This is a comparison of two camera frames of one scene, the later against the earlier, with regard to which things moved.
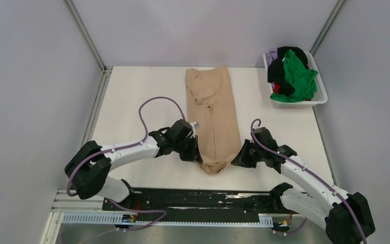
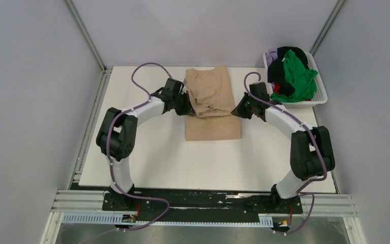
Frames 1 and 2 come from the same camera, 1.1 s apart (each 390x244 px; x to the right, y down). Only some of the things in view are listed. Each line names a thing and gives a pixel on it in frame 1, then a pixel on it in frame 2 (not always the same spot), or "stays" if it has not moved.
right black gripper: x=241 y=159 -> x=239 y=110
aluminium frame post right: x=330 y=20 stays
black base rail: x=181 y=204 stays
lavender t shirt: x=270 y=56 stays
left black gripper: x=194 y=154 -> x=188 y=109
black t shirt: x=276 y=72 stays
